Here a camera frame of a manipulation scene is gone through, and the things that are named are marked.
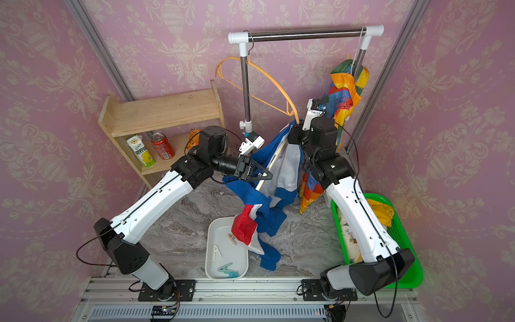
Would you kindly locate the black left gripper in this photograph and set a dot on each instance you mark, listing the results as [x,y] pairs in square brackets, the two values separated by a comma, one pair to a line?
[244,168]

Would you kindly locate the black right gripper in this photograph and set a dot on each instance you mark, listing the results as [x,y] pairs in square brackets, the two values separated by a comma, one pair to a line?
[297,139]

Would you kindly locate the blue red white jacket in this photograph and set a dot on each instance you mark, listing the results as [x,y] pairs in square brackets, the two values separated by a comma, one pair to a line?
[263,209]

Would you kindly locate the pink clothespin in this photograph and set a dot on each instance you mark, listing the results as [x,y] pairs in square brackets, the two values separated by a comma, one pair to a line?
[233,239]

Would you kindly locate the white clothespin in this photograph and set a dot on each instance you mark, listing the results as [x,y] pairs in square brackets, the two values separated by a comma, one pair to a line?
[216,254]

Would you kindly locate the teal green clothespin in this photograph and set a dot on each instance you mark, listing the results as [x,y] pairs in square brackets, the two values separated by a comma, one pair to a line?
[226,269]

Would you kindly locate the blue clothespin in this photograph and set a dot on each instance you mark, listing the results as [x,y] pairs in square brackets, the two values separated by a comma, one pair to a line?
[231,274]

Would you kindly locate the yellow dinosaur print jacket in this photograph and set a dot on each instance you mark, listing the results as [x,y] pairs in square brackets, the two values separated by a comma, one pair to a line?
[382,213]

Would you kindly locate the cream white clothes hanger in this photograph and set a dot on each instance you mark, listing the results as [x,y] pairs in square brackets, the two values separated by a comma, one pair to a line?
[275,157]

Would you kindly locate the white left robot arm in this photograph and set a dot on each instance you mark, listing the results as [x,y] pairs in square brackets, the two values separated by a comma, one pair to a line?
[120,236]

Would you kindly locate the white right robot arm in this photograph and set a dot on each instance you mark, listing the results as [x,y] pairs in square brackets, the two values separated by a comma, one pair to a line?
[384,262]

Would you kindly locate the red clothespin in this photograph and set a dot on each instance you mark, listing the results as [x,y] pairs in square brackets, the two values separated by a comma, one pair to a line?
[344,109]

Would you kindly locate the rainbow striped jacket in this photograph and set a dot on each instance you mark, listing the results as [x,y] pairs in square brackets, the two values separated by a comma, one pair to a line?
[343,85]

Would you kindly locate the orange snack bag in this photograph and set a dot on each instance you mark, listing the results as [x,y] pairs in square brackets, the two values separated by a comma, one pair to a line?
[193,138]

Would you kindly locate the white plastic tray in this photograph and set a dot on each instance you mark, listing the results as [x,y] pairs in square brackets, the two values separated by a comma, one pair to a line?
[238,255]

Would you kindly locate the red soda can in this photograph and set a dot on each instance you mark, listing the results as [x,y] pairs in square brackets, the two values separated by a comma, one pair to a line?
[162,146]

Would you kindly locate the metal clothes rack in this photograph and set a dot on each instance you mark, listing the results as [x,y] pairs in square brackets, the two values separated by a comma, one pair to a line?
[244,38]

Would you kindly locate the green white juice carton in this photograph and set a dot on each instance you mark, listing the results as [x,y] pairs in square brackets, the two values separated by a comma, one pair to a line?
[142,154]

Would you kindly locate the wooden two-tier shelf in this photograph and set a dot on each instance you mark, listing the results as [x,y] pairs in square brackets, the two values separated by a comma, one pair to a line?
[119,121]

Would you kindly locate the small circuit board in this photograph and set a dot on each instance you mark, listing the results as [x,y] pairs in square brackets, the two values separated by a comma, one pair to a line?
[163,311]

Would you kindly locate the green plastic basket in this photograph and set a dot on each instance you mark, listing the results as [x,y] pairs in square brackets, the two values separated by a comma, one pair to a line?
[414,276]

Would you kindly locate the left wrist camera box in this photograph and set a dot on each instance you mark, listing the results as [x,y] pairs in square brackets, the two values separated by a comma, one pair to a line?
[252,142]

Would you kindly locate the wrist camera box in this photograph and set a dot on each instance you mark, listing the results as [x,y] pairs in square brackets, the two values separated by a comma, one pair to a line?
[314,109]
[252,142]

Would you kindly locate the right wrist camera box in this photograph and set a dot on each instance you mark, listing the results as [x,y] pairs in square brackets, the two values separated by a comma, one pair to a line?
[314,109]

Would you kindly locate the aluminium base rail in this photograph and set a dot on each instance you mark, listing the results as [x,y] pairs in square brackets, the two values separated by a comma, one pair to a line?
[246,299]

